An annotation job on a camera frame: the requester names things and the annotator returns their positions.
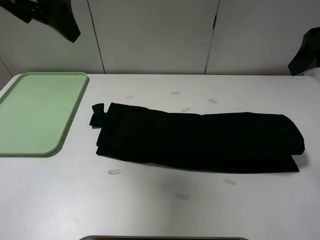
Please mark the black short sleeve t-shirt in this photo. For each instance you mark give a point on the black short sleeve t-shirt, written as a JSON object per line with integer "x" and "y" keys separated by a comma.
{"x": 239, "y": 142}

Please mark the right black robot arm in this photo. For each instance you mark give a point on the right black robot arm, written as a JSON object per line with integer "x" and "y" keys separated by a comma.
{"x": 308, "y": 56}

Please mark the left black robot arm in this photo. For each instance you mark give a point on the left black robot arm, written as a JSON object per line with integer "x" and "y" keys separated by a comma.
{"x": 57, "y": 14}

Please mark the light green plastic tray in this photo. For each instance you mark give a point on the light green plastic tray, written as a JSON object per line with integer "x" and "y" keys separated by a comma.
{"x": 36, "y": 111}

